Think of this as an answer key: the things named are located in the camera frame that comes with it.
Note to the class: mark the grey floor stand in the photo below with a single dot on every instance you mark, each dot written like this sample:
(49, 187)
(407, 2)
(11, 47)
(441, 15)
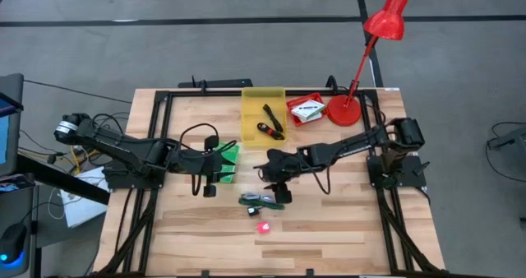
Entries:
(511, 138)

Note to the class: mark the small black adapter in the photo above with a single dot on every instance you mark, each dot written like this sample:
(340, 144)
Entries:
(253, 211)

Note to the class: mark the green plastic basket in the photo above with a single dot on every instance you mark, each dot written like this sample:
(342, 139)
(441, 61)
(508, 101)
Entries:
(231, 146)

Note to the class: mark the red desk lamp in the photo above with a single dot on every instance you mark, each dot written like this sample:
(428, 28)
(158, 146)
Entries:
(344, 111)

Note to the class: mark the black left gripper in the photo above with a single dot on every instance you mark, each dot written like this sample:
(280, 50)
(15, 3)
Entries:
(193, 160)

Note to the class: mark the computer monitor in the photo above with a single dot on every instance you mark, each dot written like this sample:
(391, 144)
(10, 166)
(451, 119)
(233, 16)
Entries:
(10, 146)

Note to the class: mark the black power strip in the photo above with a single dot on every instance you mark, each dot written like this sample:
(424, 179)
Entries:
(226, 83)

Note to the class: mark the black aluminium table frame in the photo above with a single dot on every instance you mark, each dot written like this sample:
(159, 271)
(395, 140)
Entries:
(222, 93)

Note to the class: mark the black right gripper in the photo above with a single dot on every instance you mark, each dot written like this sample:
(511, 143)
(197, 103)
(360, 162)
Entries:
(287, 165)

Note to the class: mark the pink wall charger plug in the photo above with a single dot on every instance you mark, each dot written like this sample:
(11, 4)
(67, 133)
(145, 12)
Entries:
(263, 228)

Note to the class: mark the black computer mouse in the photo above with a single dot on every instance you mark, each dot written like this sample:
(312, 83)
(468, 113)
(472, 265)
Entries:
(12, 241)

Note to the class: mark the small black frame clip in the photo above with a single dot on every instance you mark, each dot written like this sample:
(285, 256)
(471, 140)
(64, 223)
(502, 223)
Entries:
(310, 272)
(204, 273)

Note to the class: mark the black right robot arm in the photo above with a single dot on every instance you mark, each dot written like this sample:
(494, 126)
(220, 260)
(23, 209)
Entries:
(349, 148)

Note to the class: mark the yellow translucent plastic bin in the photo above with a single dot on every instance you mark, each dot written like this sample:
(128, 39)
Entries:
(250, 105)

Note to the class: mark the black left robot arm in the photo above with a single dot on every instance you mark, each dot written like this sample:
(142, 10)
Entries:
(115, 144)

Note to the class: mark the black side desk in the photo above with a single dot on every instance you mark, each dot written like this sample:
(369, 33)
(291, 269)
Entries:
(61, 179)

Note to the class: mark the red plastic basket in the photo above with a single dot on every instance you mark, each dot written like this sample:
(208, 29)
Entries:
(290, 107)

